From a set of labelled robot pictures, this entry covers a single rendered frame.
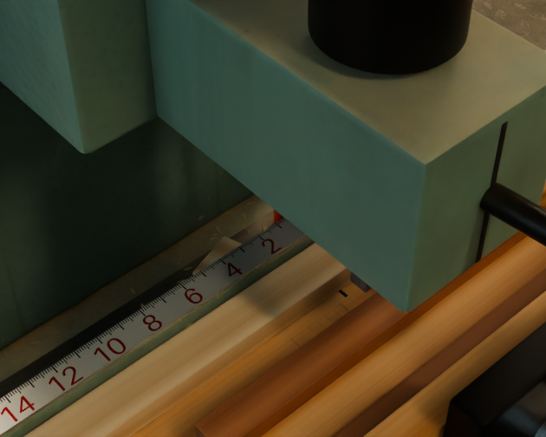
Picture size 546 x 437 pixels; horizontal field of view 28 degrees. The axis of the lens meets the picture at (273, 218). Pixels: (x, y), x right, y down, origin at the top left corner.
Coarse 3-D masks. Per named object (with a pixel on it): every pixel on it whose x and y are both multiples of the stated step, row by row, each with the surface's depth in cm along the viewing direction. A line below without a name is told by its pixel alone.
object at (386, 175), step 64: (192, 0) 37; (256, 0) 37; (192, 64) 38; (256, 64) 35; (320, 64) 34; (448, 64) 34; (512, 64) 34; (192, 128) 41; (256, 128) 37; (320, 128) 34; (384, 128) 32; (448, 128) 32; (512, 128) 33; (256, 192) 40; (320, 192) 36; (384, 192) 33; (448, 192) 33; (384, 256) 35; (448, 256) 35
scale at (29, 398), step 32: (288, 224) 45; (224, 256) 44; (256, 256) 44; (192, 288) 43; (224, 288) 43; (128, 320) 42; (160, 320) 42; (96, 352) 40; (32, 384) 39; (64, 384) 39; (0, 416) 38
